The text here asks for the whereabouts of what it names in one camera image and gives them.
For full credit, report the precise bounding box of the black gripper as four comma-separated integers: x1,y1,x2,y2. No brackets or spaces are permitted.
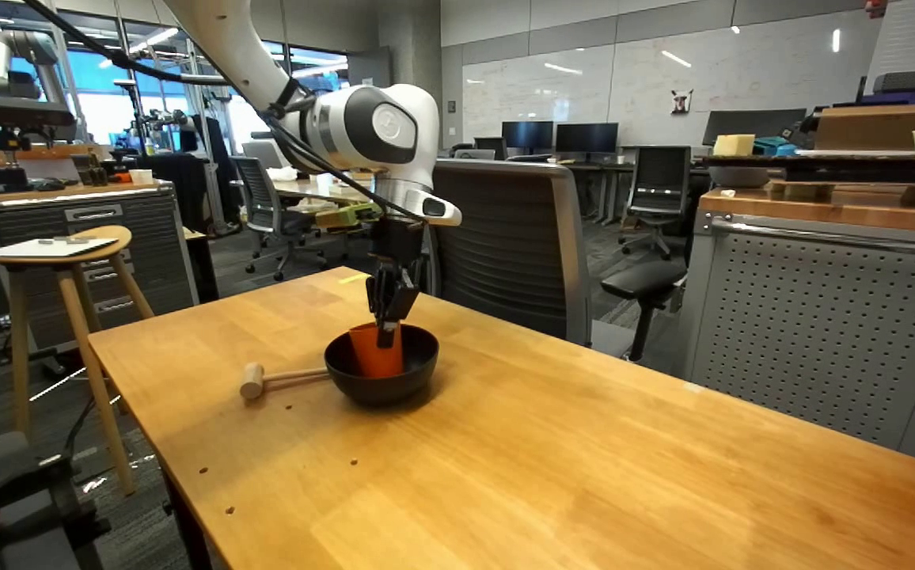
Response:
367,220,426,348

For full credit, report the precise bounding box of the orange plastic cup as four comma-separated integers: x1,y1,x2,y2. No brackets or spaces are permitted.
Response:
348,324,405,381

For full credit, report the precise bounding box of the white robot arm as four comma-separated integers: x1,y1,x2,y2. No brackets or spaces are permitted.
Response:
166,0,464,230

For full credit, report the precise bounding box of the black bowl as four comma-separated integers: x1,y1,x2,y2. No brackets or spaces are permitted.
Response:
322,324,440,410

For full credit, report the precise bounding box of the small wooden mallet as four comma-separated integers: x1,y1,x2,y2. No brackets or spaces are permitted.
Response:
239,361,326,406

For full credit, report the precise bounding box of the left computer monitor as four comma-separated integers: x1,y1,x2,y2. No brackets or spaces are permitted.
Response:
505,121,553,160

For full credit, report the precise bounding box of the computer monitor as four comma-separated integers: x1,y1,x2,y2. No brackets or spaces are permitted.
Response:
557,123,619,156
505,121,553,160

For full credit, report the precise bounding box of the grey drawer cabinet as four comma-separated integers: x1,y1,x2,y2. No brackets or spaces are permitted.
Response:
0,181,196,353

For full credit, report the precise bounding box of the right computer monitor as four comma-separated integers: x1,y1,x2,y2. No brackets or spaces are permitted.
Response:
557,123,619,156

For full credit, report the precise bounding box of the black office chair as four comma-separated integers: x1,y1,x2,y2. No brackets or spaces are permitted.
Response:
603,145,691,361

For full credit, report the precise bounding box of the wooden stool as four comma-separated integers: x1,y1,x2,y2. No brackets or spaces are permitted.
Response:
0,221,158,498

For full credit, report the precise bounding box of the white board on stool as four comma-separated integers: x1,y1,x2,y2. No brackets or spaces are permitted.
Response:
0,238,117,259

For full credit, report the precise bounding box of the grey perforated cabinet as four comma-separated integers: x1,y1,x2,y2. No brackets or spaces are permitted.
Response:
683,190,915,455

